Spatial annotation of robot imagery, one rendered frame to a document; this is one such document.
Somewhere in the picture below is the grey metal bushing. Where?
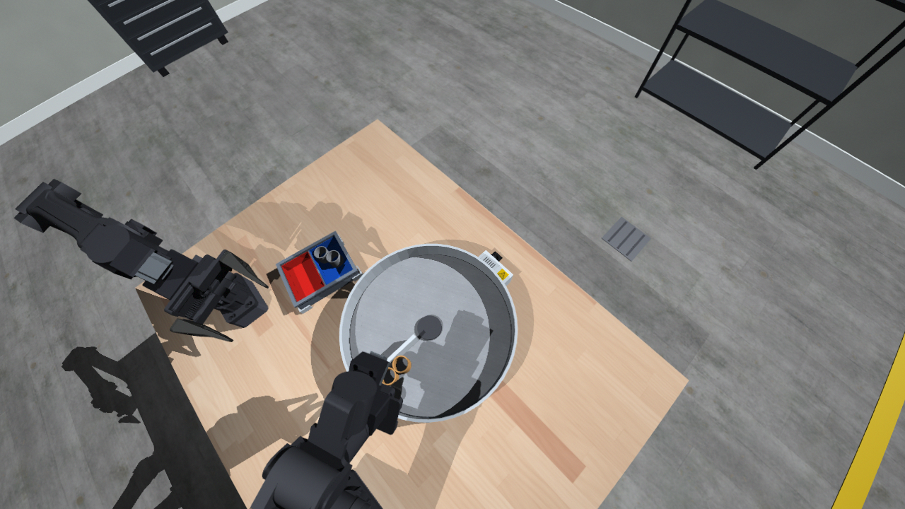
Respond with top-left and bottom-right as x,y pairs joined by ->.
326,250 -> 344,267
314,246 -> 329,264

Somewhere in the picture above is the grey round turntable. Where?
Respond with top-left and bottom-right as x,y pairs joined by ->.
339,244 -> 518,423

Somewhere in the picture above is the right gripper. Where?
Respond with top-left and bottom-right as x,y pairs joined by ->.
377,377 -> 404,435

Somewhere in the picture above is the bronze bushing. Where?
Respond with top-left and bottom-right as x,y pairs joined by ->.
392,356 -> 411,374
382,368 -> 399,386

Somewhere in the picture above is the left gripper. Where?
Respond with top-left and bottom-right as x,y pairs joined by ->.
164,250 -> 269,342

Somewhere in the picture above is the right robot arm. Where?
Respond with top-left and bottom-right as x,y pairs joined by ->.
250,351 -> 391,509

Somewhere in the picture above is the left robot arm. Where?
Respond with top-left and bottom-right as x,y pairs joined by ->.
14,179 -> 258,324

